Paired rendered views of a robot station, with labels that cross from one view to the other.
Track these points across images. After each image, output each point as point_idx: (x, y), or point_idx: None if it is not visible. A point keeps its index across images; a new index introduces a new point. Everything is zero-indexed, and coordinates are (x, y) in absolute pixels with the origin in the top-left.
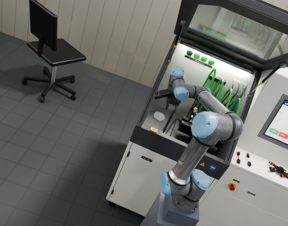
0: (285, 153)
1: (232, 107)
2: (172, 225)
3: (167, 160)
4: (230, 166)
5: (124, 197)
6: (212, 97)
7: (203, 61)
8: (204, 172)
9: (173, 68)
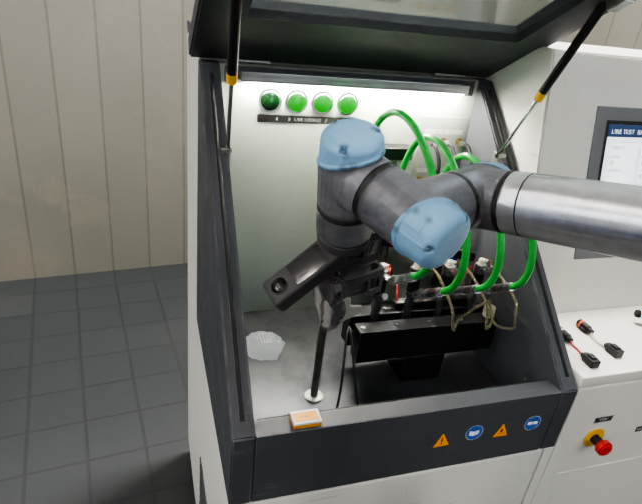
0: None
1: None
2: None
3: (386, 485)
4: (581, 390)
5: None
6: (596, 183)
7: (324, 112)
8: (512, 450)
9: (331, 137)
